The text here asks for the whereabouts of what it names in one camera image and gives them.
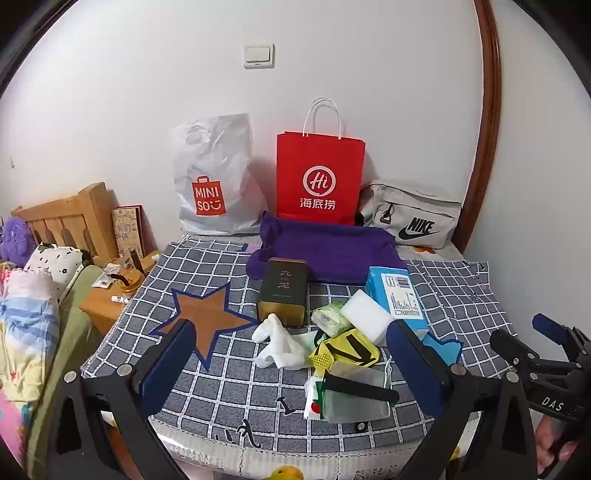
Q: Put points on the grey waist bag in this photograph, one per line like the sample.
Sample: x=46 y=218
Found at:
x=415 y=212

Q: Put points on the green blanket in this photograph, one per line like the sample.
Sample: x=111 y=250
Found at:
x=69 y=332

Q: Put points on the dark green tea box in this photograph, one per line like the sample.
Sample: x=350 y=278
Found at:
x=282 y=286

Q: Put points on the red paper bag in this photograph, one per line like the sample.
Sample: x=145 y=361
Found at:
x=318 y=157

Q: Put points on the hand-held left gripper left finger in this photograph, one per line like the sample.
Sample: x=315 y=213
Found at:
x=168 y=364

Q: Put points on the mint green cloth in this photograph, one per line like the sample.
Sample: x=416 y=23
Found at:
x=308 y=344

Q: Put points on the white wall light switch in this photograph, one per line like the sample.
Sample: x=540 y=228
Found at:
x=259 y=55

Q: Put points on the purple plush toy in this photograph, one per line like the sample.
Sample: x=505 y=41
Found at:
x=16 y=240

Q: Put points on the white sponge block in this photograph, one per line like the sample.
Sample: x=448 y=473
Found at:
x=367 y=314

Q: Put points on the white plastic shopping bag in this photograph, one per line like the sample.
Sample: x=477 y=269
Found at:
x=217 y=161

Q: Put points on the brown wooden door frame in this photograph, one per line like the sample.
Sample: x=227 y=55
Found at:
x=487 y=115

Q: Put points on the purple towel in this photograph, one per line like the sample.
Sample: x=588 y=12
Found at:
x=332 y=254

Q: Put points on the amber glass cup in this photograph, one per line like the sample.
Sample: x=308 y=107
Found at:
x=127 y=282

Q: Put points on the yellow duck toy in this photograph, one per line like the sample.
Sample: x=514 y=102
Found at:
x=286 y=474

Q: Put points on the green wet wipes packet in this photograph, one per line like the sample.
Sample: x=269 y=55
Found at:
x=330 y=318

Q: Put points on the wooden nightstand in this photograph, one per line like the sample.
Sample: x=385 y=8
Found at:
x=101 y=304

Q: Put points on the yellow pouch with black stripes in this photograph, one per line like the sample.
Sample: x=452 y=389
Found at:
x=351 y=348

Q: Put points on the clear bag with black strip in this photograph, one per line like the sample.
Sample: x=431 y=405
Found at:
x=355 y=401

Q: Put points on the grey checkered cloth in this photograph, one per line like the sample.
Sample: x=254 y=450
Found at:
x=258 y=397

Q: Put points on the small white tube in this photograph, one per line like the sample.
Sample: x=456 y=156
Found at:
x=121 y=299

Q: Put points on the patterned hardcover book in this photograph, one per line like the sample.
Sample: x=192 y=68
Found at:
x=128 y=230

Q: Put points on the person's right hand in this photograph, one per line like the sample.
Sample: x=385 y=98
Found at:
x=547 y=443

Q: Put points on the wooden bed headboard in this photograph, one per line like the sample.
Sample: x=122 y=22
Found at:
x=69 y=217

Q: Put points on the white printed bedsheet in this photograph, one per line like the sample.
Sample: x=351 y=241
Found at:
x=443 y=251

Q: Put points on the white spotted pillow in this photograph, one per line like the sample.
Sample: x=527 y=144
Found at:
x=55 y=267

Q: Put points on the white red small packet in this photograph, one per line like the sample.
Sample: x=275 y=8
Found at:
x=313 y=401

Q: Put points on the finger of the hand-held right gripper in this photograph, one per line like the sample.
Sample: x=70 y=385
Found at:
x=549 y=325
x=521 y=350

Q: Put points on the blue cardboard box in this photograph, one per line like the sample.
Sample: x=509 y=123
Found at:
x=399 y=295

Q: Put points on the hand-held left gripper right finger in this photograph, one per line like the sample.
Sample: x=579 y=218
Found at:
x=413 y=364

